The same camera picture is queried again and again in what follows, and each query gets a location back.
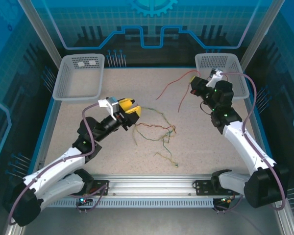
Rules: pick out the white paper sticker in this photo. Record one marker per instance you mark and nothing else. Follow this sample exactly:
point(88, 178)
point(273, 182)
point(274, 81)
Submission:
point(79, 64)
point(91, 63)

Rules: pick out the small circuit board with LEDs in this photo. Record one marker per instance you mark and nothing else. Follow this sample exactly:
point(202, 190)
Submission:
point(225, 200)
point(84, 202)

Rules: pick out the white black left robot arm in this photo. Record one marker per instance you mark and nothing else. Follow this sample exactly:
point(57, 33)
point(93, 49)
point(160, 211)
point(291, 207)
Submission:
point(54, 166)

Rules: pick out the aluminium frame post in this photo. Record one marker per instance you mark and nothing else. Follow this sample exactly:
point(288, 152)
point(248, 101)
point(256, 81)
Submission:
point(39, 31)
point(262, 31)

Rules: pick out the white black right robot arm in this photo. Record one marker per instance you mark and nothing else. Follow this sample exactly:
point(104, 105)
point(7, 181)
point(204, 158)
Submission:
point(247, 147)

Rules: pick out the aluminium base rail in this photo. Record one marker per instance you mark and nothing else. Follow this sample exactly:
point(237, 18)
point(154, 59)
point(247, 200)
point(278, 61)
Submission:
point(149, 184)

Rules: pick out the white perforated plastic basket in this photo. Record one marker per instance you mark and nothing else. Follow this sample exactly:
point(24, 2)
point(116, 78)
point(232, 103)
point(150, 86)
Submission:
point(237, 68)
point(76, 80)

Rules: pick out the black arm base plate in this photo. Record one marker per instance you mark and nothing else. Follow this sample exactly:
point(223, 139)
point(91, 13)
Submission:
point(100, 188)
point(203, 188)

